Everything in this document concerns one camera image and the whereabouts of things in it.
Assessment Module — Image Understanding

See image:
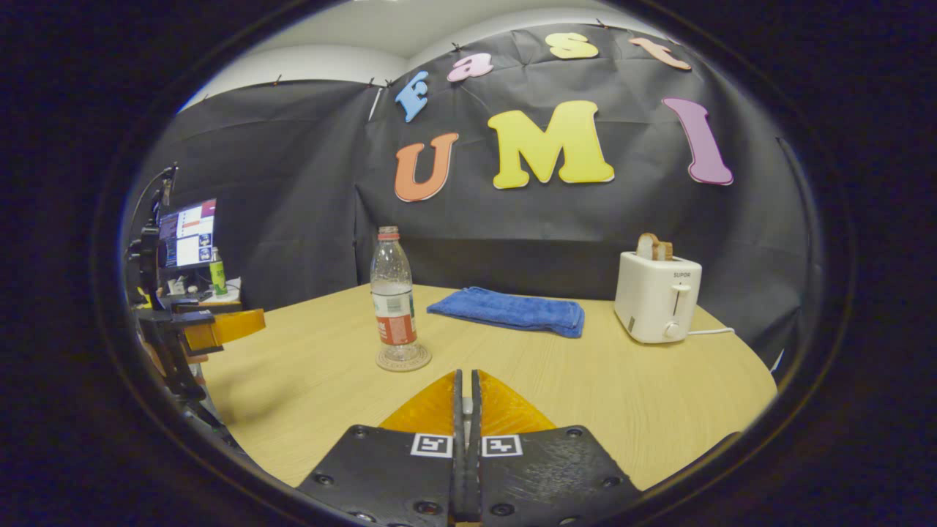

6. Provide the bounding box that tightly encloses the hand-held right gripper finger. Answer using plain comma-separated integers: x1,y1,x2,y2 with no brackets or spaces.
468,369,645,527
299,369,466,527

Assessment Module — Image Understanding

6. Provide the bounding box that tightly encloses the round wooden coaster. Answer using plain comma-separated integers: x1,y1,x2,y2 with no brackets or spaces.
376,343,433,373

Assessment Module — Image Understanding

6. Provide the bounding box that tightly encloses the clear plastic water bottle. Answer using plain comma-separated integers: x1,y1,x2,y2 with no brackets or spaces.
370,225,419,365

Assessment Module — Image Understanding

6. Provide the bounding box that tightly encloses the blue folded towel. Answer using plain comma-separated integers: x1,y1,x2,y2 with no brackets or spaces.
427,286,586,339

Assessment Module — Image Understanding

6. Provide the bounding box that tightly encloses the white toaster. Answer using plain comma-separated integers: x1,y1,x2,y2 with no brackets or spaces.
614,251,703,345

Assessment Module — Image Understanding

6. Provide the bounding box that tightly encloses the black backdrop cloth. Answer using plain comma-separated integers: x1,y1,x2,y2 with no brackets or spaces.
124,22,813,367

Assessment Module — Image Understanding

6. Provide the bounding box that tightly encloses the computer monitor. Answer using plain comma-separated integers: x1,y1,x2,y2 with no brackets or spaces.
157,198,218,270

